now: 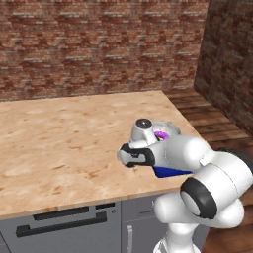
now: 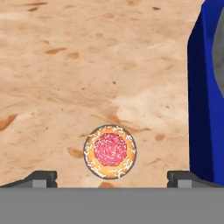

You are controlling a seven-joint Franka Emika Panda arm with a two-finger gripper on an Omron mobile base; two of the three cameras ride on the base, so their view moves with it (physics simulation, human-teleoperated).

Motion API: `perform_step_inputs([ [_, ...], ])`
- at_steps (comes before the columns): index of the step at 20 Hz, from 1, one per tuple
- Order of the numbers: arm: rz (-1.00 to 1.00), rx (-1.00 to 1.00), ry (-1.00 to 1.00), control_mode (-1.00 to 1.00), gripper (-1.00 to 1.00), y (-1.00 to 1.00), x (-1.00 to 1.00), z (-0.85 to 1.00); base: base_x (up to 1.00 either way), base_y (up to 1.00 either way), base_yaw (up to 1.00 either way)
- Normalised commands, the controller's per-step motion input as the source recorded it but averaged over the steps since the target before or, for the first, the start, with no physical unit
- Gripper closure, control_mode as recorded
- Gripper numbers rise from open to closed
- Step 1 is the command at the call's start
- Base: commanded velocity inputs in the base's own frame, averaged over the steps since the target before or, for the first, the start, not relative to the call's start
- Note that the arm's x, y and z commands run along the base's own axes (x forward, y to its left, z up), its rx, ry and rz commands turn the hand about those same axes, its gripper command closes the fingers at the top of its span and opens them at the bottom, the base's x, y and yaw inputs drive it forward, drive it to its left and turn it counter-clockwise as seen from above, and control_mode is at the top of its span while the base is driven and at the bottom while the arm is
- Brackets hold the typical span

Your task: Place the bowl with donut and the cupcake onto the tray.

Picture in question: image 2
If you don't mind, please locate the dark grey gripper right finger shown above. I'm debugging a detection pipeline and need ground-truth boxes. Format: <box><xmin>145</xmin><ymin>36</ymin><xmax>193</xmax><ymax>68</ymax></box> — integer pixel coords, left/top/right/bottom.
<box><xmin>166</xmin><ymin>171</ymin><xmax>224</xmax><ymax>189</ymax></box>

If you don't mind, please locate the pink frosted cupcake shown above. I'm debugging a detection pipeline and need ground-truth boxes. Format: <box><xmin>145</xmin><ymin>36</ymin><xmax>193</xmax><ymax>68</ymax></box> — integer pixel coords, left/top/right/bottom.
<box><xmin>82</xmin><ymin>124</ymin><xmax>137</xmax><ymax>179</ymax></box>

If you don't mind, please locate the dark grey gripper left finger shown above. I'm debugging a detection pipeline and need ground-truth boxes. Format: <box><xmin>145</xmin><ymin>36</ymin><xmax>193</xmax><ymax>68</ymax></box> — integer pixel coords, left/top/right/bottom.
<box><xmin>0</xmin><ymin>171</ymin><xmax>58</xmax><ymax>189</ymax></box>

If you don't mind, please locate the blue tray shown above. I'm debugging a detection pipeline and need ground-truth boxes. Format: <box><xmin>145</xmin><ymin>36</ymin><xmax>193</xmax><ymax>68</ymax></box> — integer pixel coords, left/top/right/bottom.
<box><xmin>186</xmin><ymin>0</ymin><xmax>224</xmax><ymax>186</ymax></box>

